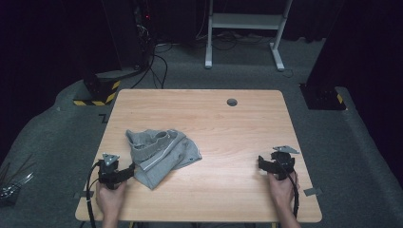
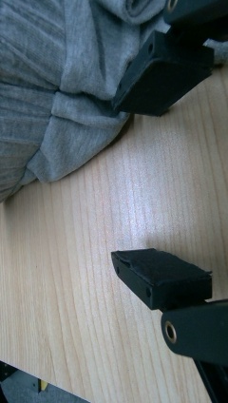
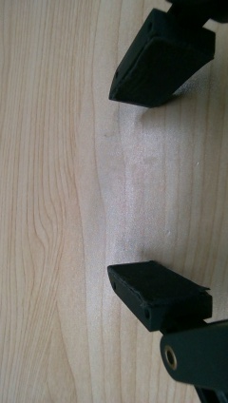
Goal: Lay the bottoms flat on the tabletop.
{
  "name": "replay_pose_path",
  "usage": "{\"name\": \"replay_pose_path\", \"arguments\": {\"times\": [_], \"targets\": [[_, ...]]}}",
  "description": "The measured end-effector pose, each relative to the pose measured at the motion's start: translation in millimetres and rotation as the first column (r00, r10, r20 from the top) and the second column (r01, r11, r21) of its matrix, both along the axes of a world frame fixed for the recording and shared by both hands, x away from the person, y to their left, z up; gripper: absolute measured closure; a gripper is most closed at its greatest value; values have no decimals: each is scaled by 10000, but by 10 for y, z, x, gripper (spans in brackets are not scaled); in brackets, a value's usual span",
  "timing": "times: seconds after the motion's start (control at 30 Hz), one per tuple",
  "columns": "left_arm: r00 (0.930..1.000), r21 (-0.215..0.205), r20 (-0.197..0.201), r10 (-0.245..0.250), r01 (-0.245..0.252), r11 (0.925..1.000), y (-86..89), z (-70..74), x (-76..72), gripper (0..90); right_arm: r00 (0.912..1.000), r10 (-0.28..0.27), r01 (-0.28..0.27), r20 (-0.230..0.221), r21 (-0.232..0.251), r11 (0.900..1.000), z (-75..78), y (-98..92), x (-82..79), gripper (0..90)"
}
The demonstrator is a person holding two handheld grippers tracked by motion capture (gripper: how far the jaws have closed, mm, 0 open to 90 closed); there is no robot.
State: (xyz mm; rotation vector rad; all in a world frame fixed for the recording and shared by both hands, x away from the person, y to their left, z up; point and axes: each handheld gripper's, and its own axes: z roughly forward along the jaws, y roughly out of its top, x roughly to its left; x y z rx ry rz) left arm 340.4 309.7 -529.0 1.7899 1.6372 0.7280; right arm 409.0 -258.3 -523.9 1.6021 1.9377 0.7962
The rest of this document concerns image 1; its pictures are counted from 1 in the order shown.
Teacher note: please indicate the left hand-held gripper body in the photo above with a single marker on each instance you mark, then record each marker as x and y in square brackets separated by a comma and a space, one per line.
[108, 172]

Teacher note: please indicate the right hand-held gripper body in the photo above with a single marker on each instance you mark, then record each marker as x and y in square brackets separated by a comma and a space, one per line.
[283, 164]

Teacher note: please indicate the person's left hand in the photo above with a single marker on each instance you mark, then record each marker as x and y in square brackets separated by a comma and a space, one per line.
[111, 198]

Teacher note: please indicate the person's right hand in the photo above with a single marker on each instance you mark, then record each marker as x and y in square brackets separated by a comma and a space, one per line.
[282, 190]

